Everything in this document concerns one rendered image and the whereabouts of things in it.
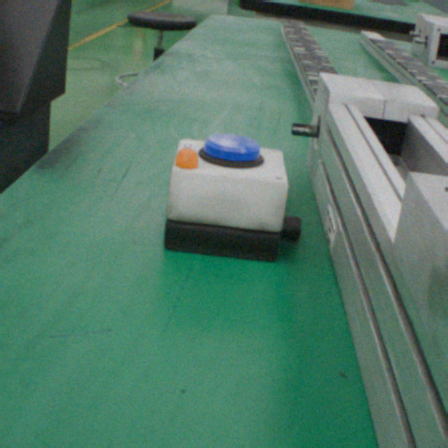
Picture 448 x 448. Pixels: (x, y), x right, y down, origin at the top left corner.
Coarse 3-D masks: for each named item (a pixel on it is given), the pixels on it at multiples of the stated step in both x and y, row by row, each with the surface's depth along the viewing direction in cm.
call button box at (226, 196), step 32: (224, 160) 53; (256, 160) 54; (192, 192) 51; (224, 192) 51; (256, 192) 51; (192, 224) 53; (224, 224) 52; (256, 224) 52; (288, 224) 56; (256, 256) 53
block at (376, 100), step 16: (320, 80) 72; (336, 80) 70; (352, 80) 71; (368, 80) 72; (320, 96) 70; (336, 96) 65; (352, 96) 65; (368, 96) 65; (384, 96) 66; (400, 96) 67; (416, 96) 68; (320, 112) 69; (368, 112) 65; (384, 112) 65; (400, 112) 65; (416, 112) 65; (432, 112) 65; (304, 128) 69; (320, 128) 68; (384, 128) 68; (400, 128) 68; (320, 144) 67; (384, 144) 68; (400, 144) 68
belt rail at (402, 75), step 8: (368, 32) 173; (360, 40) 175; (368, 40) 165; (368, 48) 164; (376, 48) 155; (376, 56) 155; (384, 56) 146; (384, 64) 146; (392, 64) 142; (392, 72) 138; (400, 72) 134; (400, 80) 131; (408, 80) 128; (416, 80) 120; (424, 88) 115; (432, 96) 110; (440, 104) 105; (440, 112) 105; (440, 120) 104
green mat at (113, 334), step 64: (192, 64) 121; (256, 64) 129; (128, 128) 81; (192, 128) 84; (256, 128) 87; (64, 192) 61; (128, 192) 63; (0, 256) 49; (64, 256) 50; (128, 256) 51; (192, 256) 53; (320, 256) 55; (0, 320) 41; (64, 320) 42; (128, 320) 43; (192, 320) 44; (256, 320) 45; (320, 320) 46; (0, 384) 36; (64, 384) 37; (128, 384) 37; (192, 384) 38; (256, 384) 39; (320, 384) 39
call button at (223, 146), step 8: (216, 136) 54; (224, 136) 55; (232, 136) 55; (240, 136) 55; (208, 144) 53; (216, 144) 53; (224, 144) 53; (232, 144) 53; (240, 144) 53; (248, 144) 54; (256, 144) 54; (208, 152) 53; (216, 152) 53; (224, 152) 52; (232, 152) 52; (240, 152) 52; (248, 152) 53; (256, 152) 53; (240, 160) 53; (248, 160) 53
